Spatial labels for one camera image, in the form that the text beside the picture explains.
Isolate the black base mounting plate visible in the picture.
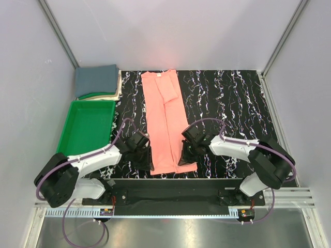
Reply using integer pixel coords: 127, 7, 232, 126
81, 178, 266, 216

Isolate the aluminium rail frame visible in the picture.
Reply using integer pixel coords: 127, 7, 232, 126
24, 179, 330, 247

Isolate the purple cable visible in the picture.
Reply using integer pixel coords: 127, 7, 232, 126
35, 118, 111, 245
191, 118, 297, 225

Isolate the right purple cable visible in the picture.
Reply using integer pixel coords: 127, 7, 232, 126
191, 118, 297, 225

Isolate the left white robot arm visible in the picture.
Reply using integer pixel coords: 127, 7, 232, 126
34, 131, 154, 208

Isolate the pink t-shirt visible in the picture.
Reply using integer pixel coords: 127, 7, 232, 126
141, 70, 197, 176

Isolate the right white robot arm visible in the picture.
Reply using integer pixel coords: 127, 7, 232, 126
178, 126, 296, 205

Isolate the green plastic tray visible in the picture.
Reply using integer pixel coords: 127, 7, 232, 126
56, 100, 116, 156

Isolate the black marble pattern mat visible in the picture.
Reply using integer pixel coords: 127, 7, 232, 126
108, 70, 276, 179

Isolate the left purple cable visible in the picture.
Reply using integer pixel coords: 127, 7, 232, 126
35, 118, 111, 245

